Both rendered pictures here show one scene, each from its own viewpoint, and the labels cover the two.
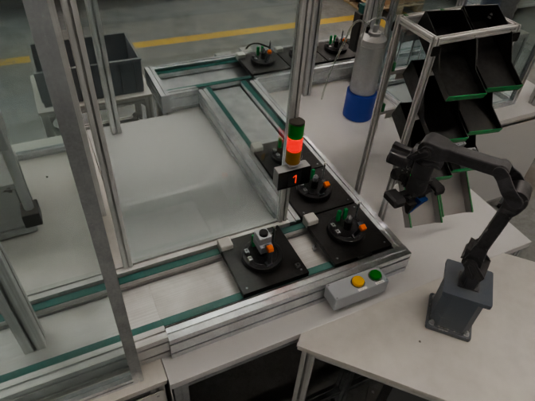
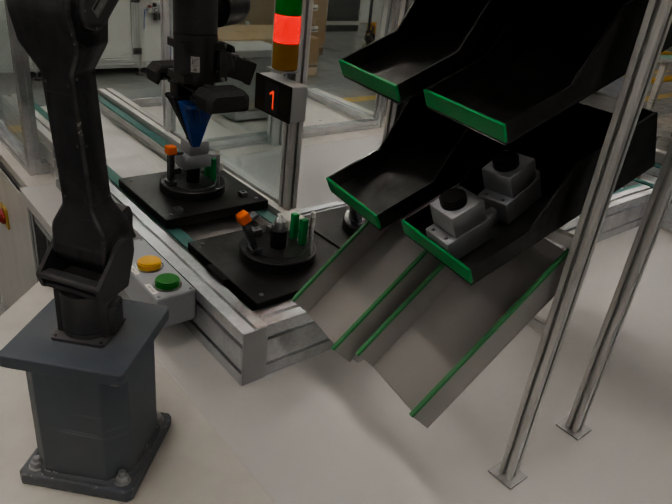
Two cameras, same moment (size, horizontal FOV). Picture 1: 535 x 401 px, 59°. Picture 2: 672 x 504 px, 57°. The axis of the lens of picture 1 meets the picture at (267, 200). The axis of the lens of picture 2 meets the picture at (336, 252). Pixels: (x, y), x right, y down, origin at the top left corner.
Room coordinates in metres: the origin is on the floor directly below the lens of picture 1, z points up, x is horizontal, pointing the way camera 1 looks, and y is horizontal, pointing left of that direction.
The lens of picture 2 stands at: (1.07, -1.30, 1.52)
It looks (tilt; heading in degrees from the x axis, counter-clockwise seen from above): 28 degrees down; 76
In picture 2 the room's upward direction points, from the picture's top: 7 degrees clockwise
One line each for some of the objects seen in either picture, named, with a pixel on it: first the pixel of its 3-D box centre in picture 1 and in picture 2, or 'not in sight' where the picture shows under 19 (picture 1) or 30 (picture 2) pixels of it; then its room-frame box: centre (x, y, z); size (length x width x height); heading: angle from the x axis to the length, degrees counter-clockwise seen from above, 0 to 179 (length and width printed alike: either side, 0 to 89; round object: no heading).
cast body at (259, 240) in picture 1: (261, 237); (197, 149); (1.06, 0.01, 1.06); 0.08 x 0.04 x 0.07; 29
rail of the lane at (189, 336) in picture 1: (297, 294); (139, 237); (0.95, -0.12, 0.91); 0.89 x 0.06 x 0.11; 118
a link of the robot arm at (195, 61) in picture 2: (417, 184); (195, 64); (1.06, -0.43, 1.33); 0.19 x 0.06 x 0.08; 118
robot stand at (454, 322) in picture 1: (458, 300); (95, 393); (0.94, -0.65, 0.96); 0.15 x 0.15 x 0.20; 72
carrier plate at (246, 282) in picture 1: (261, 258); (192, 192); (1.05, 0.00, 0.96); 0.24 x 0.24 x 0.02; 28
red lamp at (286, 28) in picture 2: (294, 142); (287, 28); (1.23, -0.07, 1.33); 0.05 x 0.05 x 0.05
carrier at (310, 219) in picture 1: (348, 223); (279, 234); (1.21, -0.30, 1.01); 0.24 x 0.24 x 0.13; 28
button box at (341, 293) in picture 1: (356, 287); (150, 280); (0.98, -0.32, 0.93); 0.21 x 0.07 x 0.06; 118
